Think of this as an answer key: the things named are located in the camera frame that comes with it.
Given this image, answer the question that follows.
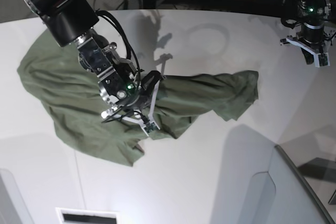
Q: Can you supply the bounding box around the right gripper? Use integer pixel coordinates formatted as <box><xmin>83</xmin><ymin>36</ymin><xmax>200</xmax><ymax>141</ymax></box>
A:
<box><xmin>116</xmin><ymin>70</ymin><xmax>161</xmax><ymax>111</ymax></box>

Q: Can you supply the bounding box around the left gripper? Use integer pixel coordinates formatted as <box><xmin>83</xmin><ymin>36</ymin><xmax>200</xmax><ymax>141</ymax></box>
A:
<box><xmin>299</xmin><ymin>23</ymin><xmax>325</xmax><ymax>47</ymax></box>

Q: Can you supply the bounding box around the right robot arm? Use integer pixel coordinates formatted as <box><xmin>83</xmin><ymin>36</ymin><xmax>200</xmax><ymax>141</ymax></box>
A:
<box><xmin>24</xmin><ymin>0</ymin><xmax>161</xmax><ymax>111</ymax></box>

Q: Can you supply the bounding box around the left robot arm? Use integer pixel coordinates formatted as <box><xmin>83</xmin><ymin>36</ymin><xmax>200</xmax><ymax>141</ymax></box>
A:
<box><xmin>282</xmin><ymin>0</ymin><xmax>331</xmax><ymax>49</ymax></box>

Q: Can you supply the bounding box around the green t-shirt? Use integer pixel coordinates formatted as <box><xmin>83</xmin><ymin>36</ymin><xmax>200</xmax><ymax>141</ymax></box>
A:
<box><xmin>17</xmin><ymin>30</ymin><xmax>259</xmax><ymax>166</ymax></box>

